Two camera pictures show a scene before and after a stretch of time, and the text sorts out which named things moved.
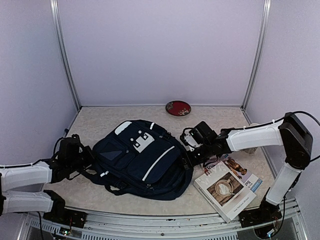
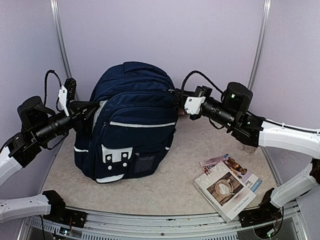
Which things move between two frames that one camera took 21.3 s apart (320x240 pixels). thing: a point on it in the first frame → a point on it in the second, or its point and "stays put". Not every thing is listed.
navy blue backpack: (143, 157) → (133, 119)
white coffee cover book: (224, 191) stays put
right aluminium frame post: (247, 98) stays put
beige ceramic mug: (250, 150) stays put
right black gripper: (192, 162) → (192, 117)
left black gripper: (90, 157) → (78, 117)
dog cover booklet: (247, 179) stays put
